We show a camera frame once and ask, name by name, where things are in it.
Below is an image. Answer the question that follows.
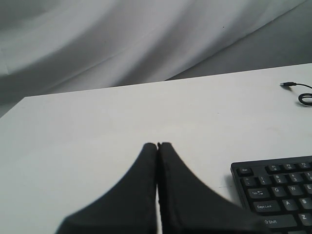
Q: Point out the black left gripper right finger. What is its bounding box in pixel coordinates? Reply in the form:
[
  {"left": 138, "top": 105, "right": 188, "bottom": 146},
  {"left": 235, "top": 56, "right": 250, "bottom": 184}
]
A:
[{"left": 157, "top": 142, "right": 270, "bottom": 234}]

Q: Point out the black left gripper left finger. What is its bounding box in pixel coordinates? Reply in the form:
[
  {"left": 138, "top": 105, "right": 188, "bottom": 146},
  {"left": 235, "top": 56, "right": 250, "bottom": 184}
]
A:
[{"left": 57, "top": 143, "right": 157, "bottom": 234}]

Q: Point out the black acer keyboard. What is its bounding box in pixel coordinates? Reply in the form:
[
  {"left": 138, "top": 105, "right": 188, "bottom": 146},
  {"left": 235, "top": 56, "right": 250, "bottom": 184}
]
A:
[{"left": 231, "top": 156, "right": 312, "bottom": 234}]

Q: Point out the grey backdrop cloth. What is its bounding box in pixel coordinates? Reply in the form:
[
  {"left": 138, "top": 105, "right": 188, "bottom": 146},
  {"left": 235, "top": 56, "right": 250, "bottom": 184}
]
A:
[{"left": 0, "top": 0, "right": 312, "bottom": 115}]

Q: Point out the black keyboard usb cable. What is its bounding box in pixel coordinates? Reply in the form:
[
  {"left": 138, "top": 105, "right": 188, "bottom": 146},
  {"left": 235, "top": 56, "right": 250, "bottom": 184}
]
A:
[{"left": 279, "top": 81, "right": 312, "bottom": 107}]

